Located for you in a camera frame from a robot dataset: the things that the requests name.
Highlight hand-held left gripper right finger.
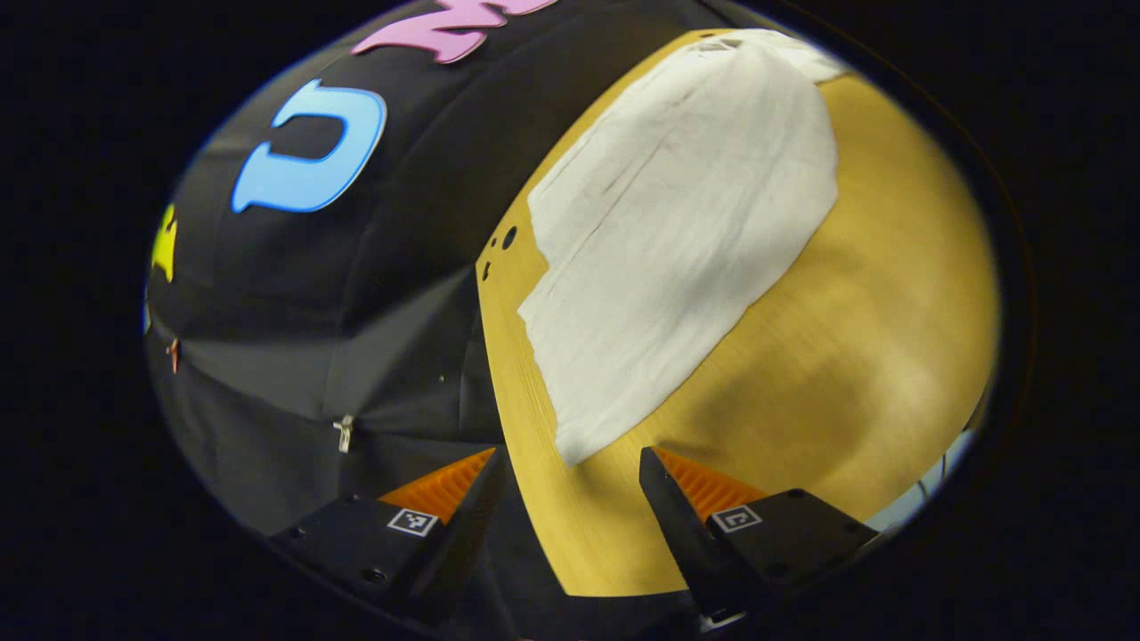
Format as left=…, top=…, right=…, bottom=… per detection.
left=638, top=445, right=881, bottom=629

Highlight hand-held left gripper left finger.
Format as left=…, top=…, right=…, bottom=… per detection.
left=270, top=445, right=509, bottom=629

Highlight white jeans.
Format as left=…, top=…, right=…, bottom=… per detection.
left=517, top=28, right=847, bottom=468

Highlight black backdrop cloth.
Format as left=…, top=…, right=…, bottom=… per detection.
left=142, top=0, right=740, bottom=640

